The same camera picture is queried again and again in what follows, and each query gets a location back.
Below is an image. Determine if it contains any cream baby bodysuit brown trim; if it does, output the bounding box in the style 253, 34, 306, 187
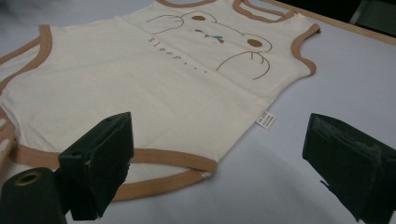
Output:
0, 0, 321, 203

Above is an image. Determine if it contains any light blue board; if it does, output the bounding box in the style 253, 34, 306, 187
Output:
0, 0, 396, 224

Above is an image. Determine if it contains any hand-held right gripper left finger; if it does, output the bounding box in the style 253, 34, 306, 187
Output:
58, 111, 134, 221

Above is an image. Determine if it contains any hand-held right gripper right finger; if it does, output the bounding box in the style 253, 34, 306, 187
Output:
302, 113, 396, 224

